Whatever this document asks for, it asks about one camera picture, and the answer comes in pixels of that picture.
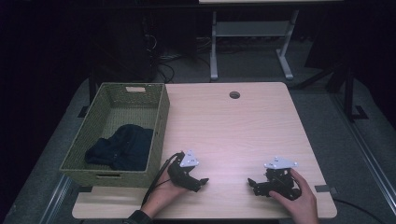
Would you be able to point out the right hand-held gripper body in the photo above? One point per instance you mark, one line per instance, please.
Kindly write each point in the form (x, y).
(280, 180)

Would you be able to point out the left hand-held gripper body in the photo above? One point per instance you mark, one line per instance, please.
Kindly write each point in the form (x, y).
(182, 174)

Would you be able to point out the person's left hand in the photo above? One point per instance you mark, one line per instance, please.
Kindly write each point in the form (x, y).
(162, 194)

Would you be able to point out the person's right hand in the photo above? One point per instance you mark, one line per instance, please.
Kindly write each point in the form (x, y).
(303, 202)

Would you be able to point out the grey tape strip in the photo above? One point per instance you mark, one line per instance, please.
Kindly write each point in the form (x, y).
(323, 188)

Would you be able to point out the dark blue cloth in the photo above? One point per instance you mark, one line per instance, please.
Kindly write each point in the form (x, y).
(124, 149)

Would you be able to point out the green woven basket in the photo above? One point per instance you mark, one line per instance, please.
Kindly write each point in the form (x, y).
(93, 124)

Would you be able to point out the black metal stand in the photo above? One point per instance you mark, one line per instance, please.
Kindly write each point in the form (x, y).
(348, 93)
(92, 90)

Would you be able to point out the metal floor rail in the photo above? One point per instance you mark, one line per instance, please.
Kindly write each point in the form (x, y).
(56, 199)
(367, 155)

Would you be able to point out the white metal frame table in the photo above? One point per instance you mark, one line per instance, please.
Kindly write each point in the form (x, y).
(249, 28)

